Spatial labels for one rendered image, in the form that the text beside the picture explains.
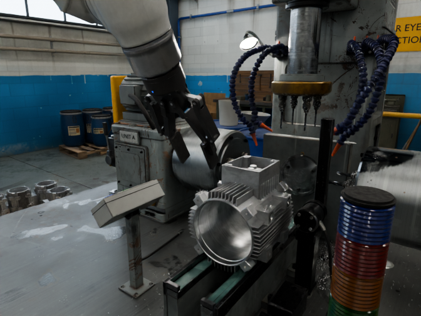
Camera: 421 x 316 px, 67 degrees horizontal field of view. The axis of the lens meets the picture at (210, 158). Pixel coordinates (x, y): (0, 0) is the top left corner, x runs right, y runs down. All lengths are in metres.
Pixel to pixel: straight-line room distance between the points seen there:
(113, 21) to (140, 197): 0.43
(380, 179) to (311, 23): 0.47
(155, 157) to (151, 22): 0.73
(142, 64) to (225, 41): 6.85
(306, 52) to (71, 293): 0.92
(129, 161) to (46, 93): 5.39
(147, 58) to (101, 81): 6.62
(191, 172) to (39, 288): 0.55
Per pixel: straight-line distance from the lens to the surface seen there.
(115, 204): 0.76
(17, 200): 3.29
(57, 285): 1.02
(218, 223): 0.84
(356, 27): 1.19
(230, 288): 0.73
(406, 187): 0.87
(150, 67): 0.54
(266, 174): 0.75
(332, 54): 1.20
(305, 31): 1.00
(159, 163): 1.18
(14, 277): 1.11
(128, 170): 1.30
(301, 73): 0.99
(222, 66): 7.40
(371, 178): 0.88
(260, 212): 0.69
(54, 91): 6.66
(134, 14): 0.51
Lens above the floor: 1.36
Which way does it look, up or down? 15 degrees down
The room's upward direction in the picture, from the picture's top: straight up
